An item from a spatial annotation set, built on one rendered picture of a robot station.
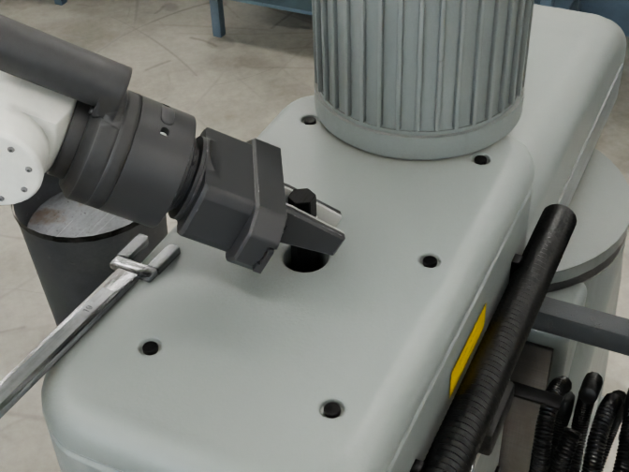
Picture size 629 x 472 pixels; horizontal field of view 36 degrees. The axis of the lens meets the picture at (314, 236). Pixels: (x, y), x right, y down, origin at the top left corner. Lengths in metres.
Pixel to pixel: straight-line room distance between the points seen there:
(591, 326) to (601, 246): 0.25
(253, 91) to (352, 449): 4.14
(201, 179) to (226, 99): 3.99
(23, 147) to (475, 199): 0.39
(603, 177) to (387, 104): 0.66
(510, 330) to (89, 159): 0.38
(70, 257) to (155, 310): 2.25
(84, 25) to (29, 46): 4.86
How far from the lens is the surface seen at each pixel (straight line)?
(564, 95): 1.27
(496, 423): 0.94
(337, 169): 0.88
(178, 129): 0.70
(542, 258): 0.92
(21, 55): 0.67
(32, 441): 3.25
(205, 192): 0.69
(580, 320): 1.12
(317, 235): 0.75
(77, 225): 3.18
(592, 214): 1.40
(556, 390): 1.18
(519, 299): 0.88
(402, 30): 0.82
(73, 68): 0.67
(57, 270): 3.06
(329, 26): 0.88
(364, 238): 0.80
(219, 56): 5.06
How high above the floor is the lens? 2.39
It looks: 39 degrees down
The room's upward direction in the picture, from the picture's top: 2 degrees counter-clockwise
